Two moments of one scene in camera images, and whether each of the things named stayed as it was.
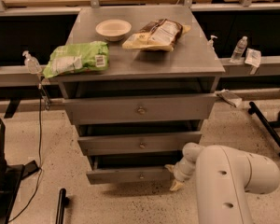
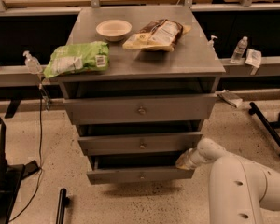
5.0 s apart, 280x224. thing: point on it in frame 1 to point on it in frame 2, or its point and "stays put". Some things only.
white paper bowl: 114,29 stays put
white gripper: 179,173 to 191,160
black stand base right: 271,127 stays put
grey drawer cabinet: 141,113 stays put
